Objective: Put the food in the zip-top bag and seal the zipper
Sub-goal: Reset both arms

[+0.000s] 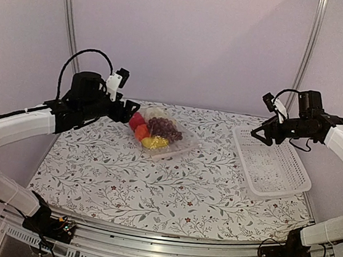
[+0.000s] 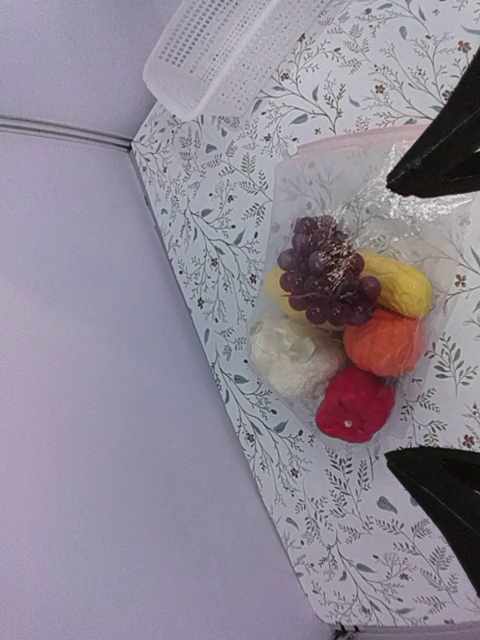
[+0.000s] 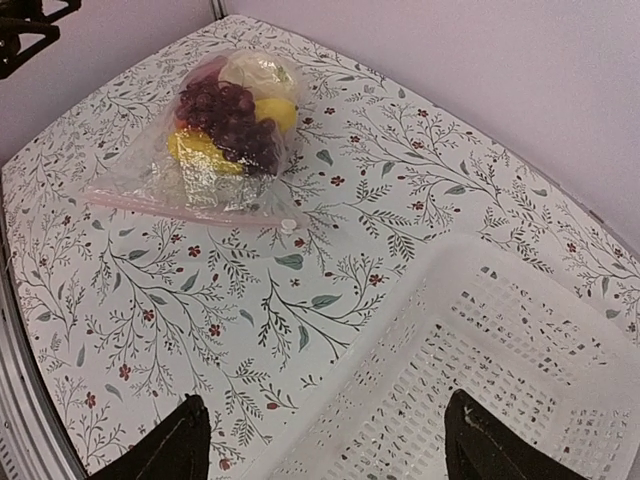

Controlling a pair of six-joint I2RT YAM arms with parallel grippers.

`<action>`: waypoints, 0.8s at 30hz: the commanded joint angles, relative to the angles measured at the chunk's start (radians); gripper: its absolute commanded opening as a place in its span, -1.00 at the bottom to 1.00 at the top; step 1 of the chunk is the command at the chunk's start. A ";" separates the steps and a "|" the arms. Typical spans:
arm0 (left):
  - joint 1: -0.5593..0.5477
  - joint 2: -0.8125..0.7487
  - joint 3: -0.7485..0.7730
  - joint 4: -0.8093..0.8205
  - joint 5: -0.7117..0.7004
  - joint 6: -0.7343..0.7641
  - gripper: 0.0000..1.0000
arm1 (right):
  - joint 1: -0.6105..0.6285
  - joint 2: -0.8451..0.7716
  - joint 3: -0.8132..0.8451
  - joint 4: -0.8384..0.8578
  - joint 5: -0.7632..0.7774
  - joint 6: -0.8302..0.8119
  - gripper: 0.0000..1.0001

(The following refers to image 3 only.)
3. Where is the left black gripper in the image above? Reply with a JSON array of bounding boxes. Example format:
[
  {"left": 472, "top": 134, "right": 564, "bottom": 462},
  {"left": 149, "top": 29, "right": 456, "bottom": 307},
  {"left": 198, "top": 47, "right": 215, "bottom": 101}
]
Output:
[{"left": 1, "top": 0, "right": 82, "bottom": 80}]

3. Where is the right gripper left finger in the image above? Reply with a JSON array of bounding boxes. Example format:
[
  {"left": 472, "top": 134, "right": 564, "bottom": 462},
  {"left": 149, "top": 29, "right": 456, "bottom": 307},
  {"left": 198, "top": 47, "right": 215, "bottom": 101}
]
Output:
[{"left": 94, "top": 395, "right": 211, "bottom": 480}]

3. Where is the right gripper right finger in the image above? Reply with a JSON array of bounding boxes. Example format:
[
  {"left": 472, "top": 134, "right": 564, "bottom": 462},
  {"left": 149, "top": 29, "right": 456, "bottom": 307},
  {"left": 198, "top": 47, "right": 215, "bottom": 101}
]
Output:
[{"left": 444, "top": 389, "right": 573, "bottom": 479}]

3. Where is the yellow banana toy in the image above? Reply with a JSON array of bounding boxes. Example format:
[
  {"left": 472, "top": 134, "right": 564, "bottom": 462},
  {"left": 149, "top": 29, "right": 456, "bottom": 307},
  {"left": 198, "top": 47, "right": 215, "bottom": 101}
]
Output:
[{"left": 167, "top": 129, "right": 244, "bottom": 175}]

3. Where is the dark red grapes toy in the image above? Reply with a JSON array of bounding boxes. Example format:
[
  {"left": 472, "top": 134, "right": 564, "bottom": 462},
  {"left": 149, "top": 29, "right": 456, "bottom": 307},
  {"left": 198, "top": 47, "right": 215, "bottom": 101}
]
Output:
[{"left": 173, "top": 79, "right": 280, "bottom": 176}]

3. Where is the clear zip top bag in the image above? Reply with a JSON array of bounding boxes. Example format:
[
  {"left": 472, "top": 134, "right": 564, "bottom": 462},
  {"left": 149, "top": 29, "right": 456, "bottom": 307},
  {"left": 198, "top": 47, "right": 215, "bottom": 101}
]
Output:
[{"left": 86, "top": 49, "right": 304, "bottom": 234}]

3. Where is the white cauliflower toy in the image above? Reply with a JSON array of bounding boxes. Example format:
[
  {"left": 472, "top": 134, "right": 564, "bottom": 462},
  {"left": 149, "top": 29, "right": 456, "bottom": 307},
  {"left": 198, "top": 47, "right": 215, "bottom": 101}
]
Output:
[{"left": 218, "top": 50, "right": 301, "bottom": 101}]

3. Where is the yellow lemon toy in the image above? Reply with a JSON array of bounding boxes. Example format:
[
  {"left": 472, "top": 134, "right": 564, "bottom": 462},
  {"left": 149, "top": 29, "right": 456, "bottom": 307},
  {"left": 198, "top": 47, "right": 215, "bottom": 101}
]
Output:
[{"left": 255, "top": 98, "right": 297, "bottom": 134}]

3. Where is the red bell pepper toy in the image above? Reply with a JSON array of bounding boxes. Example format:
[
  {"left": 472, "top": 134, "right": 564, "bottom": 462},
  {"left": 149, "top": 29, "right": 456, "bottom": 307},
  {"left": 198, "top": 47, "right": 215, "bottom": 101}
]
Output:
[{"left": 189, "top": 56, "right": 227, "bottom": 81}]

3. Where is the white perforated plastic basket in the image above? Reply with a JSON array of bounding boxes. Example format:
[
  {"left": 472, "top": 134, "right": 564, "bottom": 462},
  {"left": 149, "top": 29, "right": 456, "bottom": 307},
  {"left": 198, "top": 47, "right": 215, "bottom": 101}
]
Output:
[{"left": 247, "top": 236, "right": 639, "bottom": 479}]

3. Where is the floral patterned table mat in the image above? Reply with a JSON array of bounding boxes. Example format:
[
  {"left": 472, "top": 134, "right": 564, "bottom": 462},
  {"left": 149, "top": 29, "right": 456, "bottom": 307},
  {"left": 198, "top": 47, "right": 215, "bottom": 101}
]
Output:
[{"left": 0, "top": 13, "right": 640, "bottom": 480}]

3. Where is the aluminium front rail frame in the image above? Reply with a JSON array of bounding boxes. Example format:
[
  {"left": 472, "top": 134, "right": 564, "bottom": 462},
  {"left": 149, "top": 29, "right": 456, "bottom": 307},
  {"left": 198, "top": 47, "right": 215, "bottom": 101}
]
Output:
[{"left": 1, "top": 225, "right": 84, "bottom": 479}]

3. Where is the left aluminium corner post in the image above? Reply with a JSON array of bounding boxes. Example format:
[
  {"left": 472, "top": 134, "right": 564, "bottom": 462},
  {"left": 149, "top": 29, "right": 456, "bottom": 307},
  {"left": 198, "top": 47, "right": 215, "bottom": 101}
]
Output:
[{"left": 209, "top": 0, "right": 227, "bottom": 20}]

